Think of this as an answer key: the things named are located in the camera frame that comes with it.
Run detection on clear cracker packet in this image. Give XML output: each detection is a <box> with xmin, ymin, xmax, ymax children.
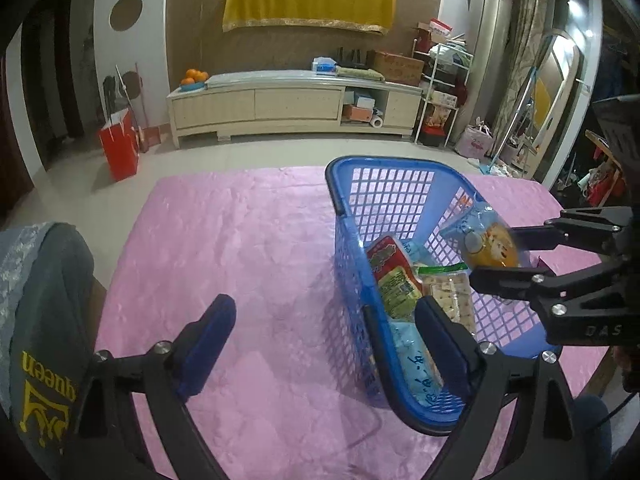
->
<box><xmin>416</xmin><ymin>262</ymin><xmax>478</xmax><ymax>336</ymax></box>

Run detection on brown cardboard box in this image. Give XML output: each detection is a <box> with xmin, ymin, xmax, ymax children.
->
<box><xmin>372</xmin><ymin>50</ymin><xmax>426</xmax><ymax>87</ymax></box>

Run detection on red and white box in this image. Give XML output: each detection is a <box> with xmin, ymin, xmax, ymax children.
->
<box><xmin>415</xmin><ymin>17</ymin><xmax>453</xmax><ymax>53</ymax></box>

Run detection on pink bag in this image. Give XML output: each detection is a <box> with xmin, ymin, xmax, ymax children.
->
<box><xmin>454</xmin><ymin>120</ymin><xmax>495</xmax><ymax>158</ymax></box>

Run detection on white plastic bags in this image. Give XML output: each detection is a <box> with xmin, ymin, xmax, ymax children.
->
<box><xmin>440</xmin><ymin>42</ymin><xmax>473</xmax><ymax>66</ymax></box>

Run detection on pink quilted bedspread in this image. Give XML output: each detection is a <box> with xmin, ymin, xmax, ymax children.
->
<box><xmin>92</xmin><ymin>165</ymin><xmax>616</xmax><ymax>480</ymax></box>

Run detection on standing air conditioner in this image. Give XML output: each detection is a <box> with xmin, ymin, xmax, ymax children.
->
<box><xmin>467</xmin><ymin>0</ymin><xmax>516</xmax><ymax>136</ymax></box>

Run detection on standing mirror with white frame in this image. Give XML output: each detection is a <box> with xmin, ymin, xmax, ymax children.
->
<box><xmin>520</xmin><ymin>30</ymin><xmax>586</xmax><ymax>181</ymax></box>

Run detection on red paper bag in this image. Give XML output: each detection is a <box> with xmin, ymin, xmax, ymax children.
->
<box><xmin>97</xmin><ymin>110</ymin><xmax>141</xmax><ymax>182</ymax></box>

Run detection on blue plastic basket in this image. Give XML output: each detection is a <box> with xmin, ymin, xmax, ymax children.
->
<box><xmin>325</xmin><ymin>155</ymin><xmax>566</xmax><ymax>436</ymax></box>

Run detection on light-blue yellow snack packet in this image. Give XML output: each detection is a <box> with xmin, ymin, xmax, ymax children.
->
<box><xmin>440</xmin><ymin>202</ymin><xmax>523</xmax><ymax>273</ymax></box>

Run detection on wooden board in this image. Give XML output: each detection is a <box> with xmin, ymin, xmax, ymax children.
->
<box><xmin>585</xmin><ymin>130</ymin><xmax>626</xmax><ymax>171</ymax></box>

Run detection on grey printed clothing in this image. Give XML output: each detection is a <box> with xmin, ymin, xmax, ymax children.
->
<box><xmin>0</xmin><ymin>222</ymin><xmax>108</xmax><ymax>461</ymax></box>

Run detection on red yellow snack packet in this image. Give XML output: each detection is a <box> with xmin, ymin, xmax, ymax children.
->
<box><xmin>365</xmin><ymin>235</ymin><xmax>426</xmax><ymax>323</ymax></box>

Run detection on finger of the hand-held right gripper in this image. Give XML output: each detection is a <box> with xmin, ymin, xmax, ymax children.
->
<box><xmin>470</xmin><ymin>257</ymin><xmax>626</xmax><ymax>311</ymax></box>
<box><xmin>510</xmin><ymin>207</ymin><xmax>631</xmax><ymax>253</ymax></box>

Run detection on white metal shelf rack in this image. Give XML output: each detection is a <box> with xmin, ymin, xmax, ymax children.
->
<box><xmin>412</xmin><ymin>42</ymin><xmax>475</xmax><ymax>148</ymax></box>

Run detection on person's leg in dark trousers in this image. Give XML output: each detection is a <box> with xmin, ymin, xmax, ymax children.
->
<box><xmin>570</xmin><ymin>394</ymin><xmax>613</xmax><ymax>480</ymax></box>

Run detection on red and black box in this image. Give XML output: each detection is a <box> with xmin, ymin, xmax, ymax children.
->
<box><xmin>417</xmin><ymin>122</ymin><xmax>448</xmax><ymax>147</ymax></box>

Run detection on beige TV cabinet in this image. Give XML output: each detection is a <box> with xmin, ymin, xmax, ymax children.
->
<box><xmin>166</xmin><ymin>69</ymin><xmax>426</xmax><ymax>150</ymax></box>

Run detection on green cushion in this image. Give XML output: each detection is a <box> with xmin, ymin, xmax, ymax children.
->
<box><xmin>335</xmin><ymin>65</ymin><xmax>386</xmax><ymax>82</ymax></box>

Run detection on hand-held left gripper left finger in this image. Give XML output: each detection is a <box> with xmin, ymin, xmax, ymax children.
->
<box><xmin>65</xmin><ymin>294</ymin><xmax>237</xmax><ymax>480</ymax></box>

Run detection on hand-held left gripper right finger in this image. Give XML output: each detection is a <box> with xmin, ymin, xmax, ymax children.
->
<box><xmin>414</xmin><ymin>295</ymin><xmax>613</xmax><ymax>480</ymax></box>

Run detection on mop with light pole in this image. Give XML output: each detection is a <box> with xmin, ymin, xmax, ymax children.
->
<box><xmin>472</xmin><ymin>65</ymin><xmax>541</xmax><ymax>177</ymax></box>

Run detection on patterned curtain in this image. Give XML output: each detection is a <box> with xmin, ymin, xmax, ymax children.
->
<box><xmin>500</xmin><ymin>0</ymin><xmax>551</xmax><ymax>126</ymax></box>

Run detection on pile of clothes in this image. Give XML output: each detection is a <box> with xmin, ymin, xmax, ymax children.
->
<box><xmin>575</xmin><ymin>160</ymin><xmax>626</xmax><ymax>206</ymax></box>

